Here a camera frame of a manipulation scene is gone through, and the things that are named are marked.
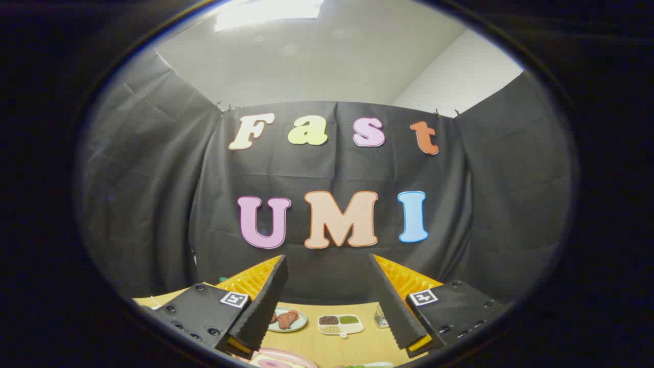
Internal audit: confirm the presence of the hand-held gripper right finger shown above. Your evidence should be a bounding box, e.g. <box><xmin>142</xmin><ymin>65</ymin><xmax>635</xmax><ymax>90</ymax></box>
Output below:
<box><xmin>369</xmin><ymin>254</ymin><xmax>511</xmax><ymax>359</ymax></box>

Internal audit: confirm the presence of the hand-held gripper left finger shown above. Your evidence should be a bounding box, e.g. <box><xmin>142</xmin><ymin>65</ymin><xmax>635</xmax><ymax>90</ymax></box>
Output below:
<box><xmin>138</xmin><ymin>254</ymin><xmax>289</xmax><ymax>359</ymax></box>

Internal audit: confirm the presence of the pale green plate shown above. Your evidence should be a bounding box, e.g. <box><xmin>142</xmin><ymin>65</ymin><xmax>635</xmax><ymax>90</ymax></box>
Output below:
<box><xmin>267</xmin><ymin>307</ymin><xmax>308</xmax><ymax>333</ymax></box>

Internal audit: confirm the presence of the white divided seasoning tray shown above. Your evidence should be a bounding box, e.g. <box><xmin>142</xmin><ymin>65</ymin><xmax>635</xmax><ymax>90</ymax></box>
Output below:
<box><xmin>317</xmin><ymin>314</ymin><xmax>364</xmax><ymax>339</ymax></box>

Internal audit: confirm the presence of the pink plate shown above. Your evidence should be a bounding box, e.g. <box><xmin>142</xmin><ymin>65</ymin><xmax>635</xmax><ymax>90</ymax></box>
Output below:
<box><xmin>248</xmin><ymin>348</ymin><xmax>318</xmax><ymax>368</ymax></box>

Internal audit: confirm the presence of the ceiling light panel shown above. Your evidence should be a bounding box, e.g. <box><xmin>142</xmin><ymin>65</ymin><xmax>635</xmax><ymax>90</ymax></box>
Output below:
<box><xmin>215</xmin><ymin>0</ymin><xmax>325</xmax><ymax>32</ymax></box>

